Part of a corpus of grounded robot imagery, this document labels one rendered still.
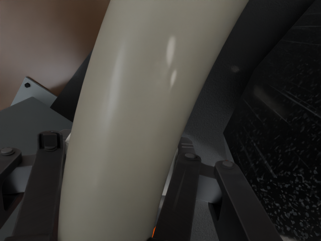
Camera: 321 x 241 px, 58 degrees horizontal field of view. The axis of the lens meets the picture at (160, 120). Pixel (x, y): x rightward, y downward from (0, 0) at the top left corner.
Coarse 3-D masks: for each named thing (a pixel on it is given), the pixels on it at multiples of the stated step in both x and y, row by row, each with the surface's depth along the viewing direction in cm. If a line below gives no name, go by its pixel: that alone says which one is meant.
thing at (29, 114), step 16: (32, 80) 107; (16, 96) 108; (32, 96) 108; (48, 96) 107; (0, 112) 88; (16, 112) 93; (32, 112) 99; (48, 112) 105; (0, 128) 82; (16, 128) 86; (32, 128) 91; (48, 128) 96; (64, 128) 103; (0, 144) 77; (16, 144) 80; (32, 144) 85; (16, 208) 63; (0, 240) 55
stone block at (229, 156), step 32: (320, 0) 82; (288, 32) 88; (320, 32) 68; (288, 64) 72; (320, 64) 58; (256, 96) 77; (288, 96) 61; (320, 96) 51; (256, 128) 64; (288, 128) 53; (320, 128) 45; (256, 160) 55; (288, 160) 47; (320, 160) 40; (256, 192) 52; (288, 192) 45; (320, 192) 40; (288, 224) 46; (320, 224) 41
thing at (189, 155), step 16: (192, 160) 15; (176, 176) 13; (192, 176) 13; (176, 192) 12; (192, 192) 12; (176, 208) 11; (192, 208) 11; (160, 224) 10; (176, 224) 10; (192, 224) 10; (160, 240) 9; (176, 240) 9
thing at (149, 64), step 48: (144, 0) 6; (192, 0) 6; (240, 0) 6; (96, 48) 7; (144, 48) 6; (192, 48) 6; (96, 96) 7; (144, 96) 6; (192, 96) 7; (96, 144) 7; (144, 144) 7; (96, 192) 7; (144, 192) 8; (96, 240) 8; (144, 240) 8
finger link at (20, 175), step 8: (64, 136) 17; (64, 144) 16; (64, 152) 15; (24, 160) 14; (32, 160) 14; (64, 160) 15; (16, 168) 14; (24, 168) 14; (8, 176) 13; (16, 176) 14; (24, 176) 14; (8, 184) 14; (16, 184) 14; (24, 184) 14; (8, 192) 14; (16, 192) 14
